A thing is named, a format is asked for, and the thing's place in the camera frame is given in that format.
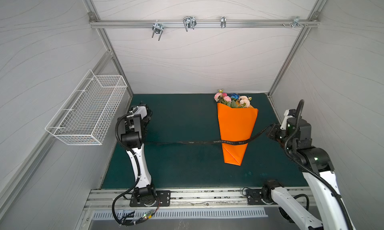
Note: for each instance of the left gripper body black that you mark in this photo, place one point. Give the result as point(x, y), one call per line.
point(144, 123)

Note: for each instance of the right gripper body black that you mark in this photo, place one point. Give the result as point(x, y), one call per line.
point(274, 131)

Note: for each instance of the orange wrapping paper sheet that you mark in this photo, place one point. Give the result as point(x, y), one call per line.
point(236, 124)

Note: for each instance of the peach fake flower spray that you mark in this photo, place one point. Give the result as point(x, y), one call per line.
point(245, 102)

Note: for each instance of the blue fake rose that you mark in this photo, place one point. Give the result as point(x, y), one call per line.
point(235, 103)

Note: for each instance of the pink fake flower spray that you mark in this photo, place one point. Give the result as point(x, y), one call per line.
point(218, 96)

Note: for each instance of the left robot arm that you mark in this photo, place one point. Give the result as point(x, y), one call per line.
point(130, 132)

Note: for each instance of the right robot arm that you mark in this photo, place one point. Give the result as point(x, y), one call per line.
point(315, 164)

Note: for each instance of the white vent grille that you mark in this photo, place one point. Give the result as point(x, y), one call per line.
point(167, 214)

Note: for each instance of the left metal u-bolt clamp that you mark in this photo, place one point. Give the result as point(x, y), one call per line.
point(158, 30)

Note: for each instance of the metal u-bolt clamp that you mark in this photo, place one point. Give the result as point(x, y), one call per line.
point(158, 30)
point(189, 22)

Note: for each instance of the middle metal u-bolt clamp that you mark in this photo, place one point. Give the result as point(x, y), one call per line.
point(189, 22)

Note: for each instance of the aluminium top crossbar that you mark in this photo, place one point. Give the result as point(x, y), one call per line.
point(148, 24)

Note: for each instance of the right metal bolt clamp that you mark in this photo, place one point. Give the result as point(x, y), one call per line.
point(295, 24)

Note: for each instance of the white wire basket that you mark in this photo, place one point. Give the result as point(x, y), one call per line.
point(85, 117)

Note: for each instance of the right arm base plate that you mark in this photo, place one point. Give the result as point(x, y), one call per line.
point(255, 197)

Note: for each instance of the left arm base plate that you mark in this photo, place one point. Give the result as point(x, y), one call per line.
point(159, 198)

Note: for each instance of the aluminium front rail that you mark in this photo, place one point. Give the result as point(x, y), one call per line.
point(187, 198)

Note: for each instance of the small metal bracket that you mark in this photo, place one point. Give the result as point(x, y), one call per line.
point(223, 22)

